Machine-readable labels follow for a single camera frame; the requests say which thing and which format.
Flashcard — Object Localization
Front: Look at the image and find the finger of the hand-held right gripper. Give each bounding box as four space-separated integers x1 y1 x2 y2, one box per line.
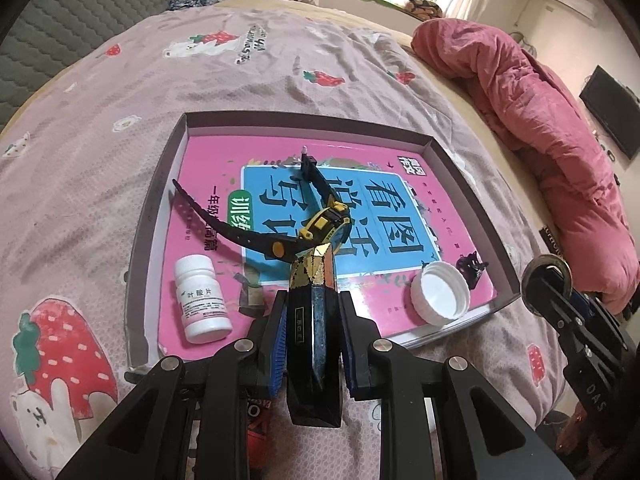
532 265 603 362
567 284 632 343

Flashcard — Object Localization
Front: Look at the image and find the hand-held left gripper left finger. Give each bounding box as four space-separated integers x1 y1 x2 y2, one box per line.
55 290 291 480

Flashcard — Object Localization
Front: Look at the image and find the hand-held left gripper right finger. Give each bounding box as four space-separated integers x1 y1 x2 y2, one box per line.
337 290 576 480

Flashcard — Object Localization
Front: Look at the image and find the black and gold box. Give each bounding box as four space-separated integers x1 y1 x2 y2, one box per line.
286 242 344 429

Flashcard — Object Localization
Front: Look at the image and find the brass metal ring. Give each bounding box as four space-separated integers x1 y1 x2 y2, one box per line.
520 255 574 317

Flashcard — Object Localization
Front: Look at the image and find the white pill bottle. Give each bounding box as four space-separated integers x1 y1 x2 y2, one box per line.
173 255 234 345

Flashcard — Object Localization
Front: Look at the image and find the white plastic cap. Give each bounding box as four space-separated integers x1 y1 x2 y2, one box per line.
410 261 472 326

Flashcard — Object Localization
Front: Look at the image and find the black and yellow wristwatch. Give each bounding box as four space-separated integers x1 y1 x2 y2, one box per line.
172 145 354 267

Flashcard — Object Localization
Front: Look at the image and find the grey cardboard box tray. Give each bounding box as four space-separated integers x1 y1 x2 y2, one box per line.
122 112 534 374

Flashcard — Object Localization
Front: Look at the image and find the person's right hand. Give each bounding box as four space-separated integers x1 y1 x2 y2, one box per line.
559 401 591 452

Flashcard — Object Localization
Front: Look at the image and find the black fabric label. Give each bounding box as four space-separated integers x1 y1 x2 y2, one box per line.
542 225 564 257

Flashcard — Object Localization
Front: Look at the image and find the black and red packet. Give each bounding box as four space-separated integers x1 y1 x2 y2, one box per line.
245 399 282 480

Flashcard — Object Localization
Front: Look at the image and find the small black clip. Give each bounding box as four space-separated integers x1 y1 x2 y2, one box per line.
456 254 489 281

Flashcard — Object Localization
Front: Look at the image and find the pink book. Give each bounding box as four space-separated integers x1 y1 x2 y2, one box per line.
157 140 496 356

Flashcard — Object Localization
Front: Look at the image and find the pink quilt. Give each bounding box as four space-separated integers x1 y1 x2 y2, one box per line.
411 17 633 317

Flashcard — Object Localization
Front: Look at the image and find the pink strawberry printed bed sheet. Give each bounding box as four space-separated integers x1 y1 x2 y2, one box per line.
0 7 566 480

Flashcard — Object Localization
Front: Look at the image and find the white air conditioner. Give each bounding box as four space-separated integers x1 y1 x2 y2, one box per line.
540 0 599 24

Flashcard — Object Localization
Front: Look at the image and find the brown patterned pillow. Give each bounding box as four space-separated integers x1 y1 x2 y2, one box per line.
407 0 444 21

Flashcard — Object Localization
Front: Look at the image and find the blue patterned cloth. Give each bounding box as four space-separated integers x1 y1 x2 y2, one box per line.
167 0 227 11

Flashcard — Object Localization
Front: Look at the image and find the green quilted headboard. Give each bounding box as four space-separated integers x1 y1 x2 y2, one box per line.
0 0 206 126

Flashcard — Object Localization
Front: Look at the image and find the black wall television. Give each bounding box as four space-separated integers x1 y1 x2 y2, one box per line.
579 65 640 162

